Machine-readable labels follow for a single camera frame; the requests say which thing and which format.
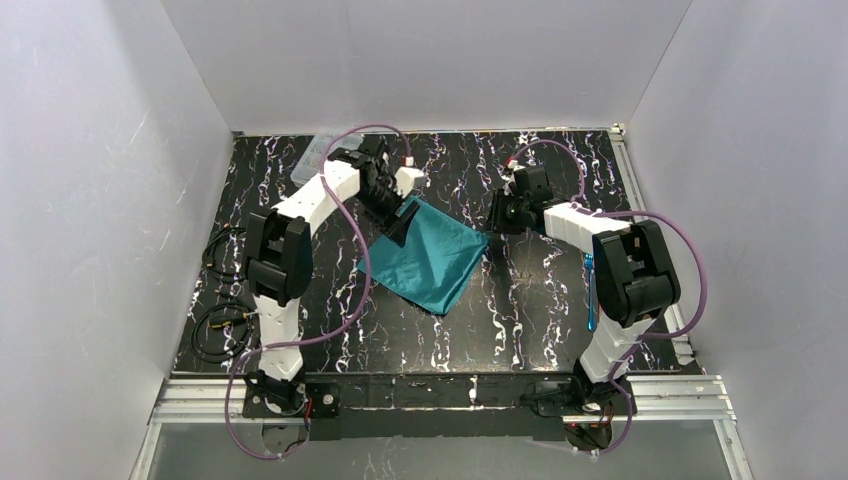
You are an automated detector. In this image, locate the teal cloth napkin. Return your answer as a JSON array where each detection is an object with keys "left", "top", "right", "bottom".
[{"left": 369, "top": 196, "right": 489, "bottom": 316}]

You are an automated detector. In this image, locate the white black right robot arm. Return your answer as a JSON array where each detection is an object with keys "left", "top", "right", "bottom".
[{"left": 486, "top": 162, "right": 681, "bottom": 384}]

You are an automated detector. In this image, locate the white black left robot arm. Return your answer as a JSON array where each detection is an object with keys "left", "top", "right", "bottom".
[{"left": 241, "top": 138, "right": 425, "bottom": 381}]

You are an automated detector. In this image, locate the clear plastic screw organizer box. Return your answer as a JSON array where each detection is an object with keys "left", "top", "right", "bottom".
[{"left": 291, "top": 130, "right": 362, "bottom": 187}]

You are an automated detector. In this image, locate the aluminium right side rail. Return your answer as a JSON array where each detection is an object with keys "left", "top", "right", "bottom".
[{"left": 609, "top": 123, "right": 696, "bottom": 368}]

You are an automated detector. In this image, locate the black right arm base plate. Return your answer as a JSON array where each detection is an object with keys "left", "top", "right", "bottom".
[{"left": 518, "top": 374, "right": 636, "bottom": 419}]

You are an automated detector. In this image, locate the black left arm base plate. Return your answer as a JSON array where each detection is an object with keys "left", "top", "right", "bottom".
[{"left": 242, "top": 371, "right": 341, "bottom": 419}]

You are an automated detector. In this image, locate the aluminium front frame rail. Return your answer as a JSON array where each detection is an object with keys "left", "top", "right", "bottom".
[{"left": 152, "top": 373, "right": 737, "bottom": 423}]

